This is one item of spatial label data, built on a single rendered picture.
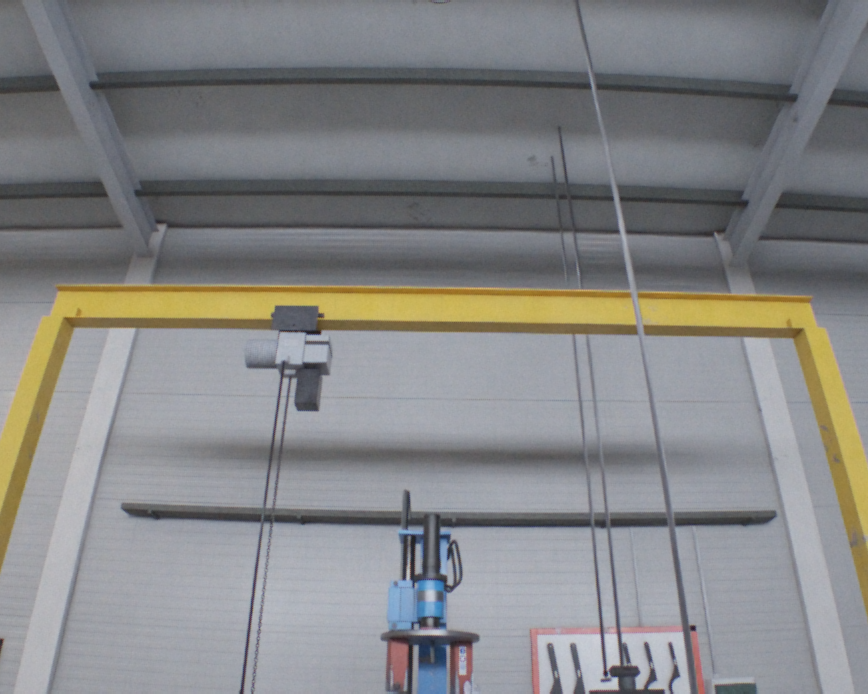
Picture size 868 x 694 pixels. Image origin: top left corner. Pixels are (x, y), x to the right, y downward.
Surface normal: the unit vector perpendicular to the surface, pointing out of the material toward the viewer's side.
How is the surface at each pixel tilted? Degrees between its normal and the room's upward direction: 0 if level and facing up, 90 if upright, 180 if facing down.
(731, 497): 90
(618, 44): 174
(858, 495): 90
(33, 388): 90
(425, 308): 90
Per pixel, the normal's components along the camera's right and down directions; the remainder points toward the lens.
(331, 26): -0.01, 0.81
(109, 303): 0.01, -0.50
